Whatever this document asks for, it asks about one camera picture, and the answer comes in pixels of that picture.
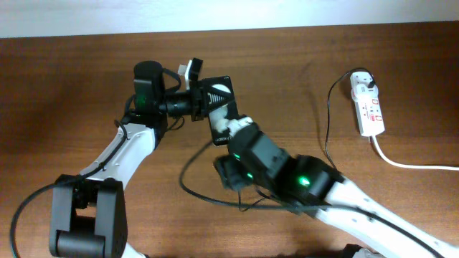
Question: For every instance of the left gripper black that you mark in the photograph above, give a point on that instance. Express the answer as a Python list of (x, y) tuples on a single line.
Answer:
[(199, 104)]

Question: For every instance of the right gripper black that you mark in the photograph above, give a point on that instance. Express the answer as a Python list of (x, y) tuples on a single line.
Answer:
[(226, 167)]

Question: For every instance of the white USB charger plug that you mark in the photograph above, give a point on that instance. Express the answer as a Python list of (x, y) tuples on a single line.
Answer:
[(363, 86)]

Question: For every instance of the black Galaxy flip phone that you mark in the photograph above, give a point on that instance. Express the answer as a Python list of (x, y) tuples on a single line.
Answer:
[(218, 118)]

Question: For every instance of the white power strip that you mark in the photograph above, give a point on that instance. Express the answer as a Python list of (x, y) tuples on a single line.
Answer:
[(369, 116)]

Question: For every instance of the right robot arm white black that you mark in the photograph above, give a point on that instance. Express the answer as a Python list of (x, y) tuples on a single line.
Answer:
[(307, 184)]

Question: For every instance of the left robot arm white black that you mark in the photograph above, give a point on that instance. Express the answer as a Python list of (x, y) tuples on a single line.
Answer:
[(88, 217)]

